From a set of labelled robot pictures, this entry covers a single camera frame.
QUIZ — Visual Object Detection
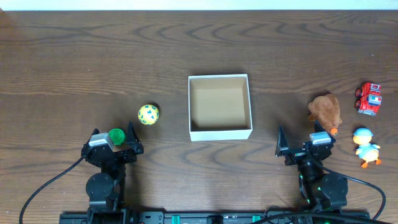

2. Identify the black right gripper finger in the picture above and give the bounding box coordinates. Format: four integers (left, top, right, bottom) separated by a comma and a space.
275, 126, 289, 157
314, 120, 325, 133

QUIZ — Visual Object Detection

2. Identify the green spinning top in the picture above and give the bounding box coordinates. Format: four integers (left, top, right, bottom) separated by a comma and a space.
108, 128, 126, 146

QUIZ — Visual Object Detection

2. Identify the brown plush toy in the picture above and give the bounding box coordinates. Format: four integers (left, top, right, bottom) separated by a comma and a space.
308, 93, 342, 136

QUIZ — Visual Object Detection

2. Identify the yellow letter ball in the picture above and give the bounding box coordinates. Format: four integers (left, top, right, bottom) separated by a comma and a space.
137, 104, 160, 126

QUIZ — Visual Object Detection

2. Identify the yellow duck toy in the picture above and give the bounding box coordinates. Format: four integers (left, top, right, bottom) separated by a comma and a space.
353, 128, 382, 169

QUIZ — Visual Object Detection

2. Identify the red toy truck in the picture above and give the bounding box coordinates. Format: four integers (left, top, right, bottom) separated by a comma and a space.
354, 82, 382, 116

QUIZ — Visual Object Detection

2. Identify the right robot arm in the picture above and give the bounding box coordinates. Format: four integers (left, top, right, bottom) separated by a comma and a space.
275, 121, 348, 210

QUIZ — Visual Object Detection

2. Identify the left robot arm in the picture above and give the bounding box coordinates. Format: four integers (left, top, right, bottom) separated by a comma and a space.
81, 122, 144, 224

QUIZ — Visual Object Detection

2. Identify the white cardboard box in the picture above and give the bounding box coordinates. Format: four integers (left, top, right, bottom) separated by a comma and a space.
188, 74, 252, 141

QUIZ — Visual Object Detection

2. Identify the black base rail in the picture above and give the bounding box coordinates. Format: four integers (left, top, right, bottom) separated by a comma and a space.
58, 210, 371, 224

